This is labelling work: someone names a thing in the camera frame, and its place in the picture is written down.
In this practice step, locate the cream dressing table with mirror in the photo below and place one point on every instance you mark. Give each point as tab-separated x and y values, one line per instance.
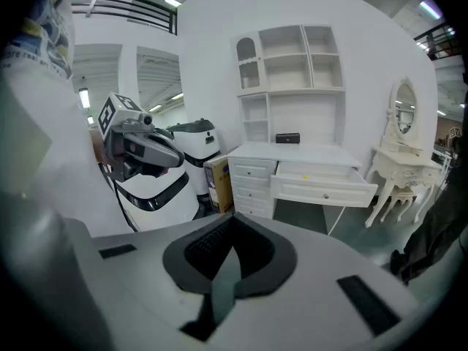
398	159

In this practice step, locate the cream stool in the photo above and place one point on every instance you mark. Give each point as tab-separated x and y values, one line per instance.
402	199

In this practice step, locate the ceiling light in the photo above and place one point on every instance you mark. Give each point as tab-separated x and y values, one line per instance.
430	8
172	1

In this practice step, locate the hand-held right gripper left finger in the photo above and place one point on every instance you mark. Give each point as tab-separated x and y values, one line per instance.
190	265

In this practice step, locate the small black box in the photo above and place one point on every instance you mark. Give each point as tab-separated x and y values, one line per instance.
287	137

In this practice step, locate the white drawer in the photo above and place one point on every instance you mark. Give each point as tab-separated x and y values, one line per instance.
321	188

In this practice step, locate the black metal railing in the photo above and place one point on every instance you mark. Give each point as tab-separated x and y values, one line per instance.
437	40
128	7

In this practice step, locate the white desk with hutch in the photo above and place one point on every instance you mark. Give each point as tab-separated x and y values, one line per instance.
292	123

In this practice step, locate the person's left hand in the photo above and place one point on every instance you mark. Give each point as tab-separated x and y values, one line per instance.
118	149

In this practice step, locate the white and black robot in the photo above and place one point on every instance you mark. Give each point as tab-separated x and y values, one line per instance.
157	203
199	141

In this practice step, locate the brown cardboard box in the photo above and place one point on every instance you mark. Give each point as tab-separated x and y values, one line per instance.
219	185

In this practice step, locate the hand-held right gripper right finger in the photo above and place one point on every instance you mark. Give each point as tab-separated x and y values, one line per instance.
270	262

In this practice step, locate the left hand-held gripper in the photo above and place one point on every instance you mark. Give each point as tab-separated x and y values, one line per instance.
109	117

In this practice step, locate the person's white printed shirt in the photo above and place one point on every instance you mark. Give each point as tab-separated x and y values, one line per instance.
47	141

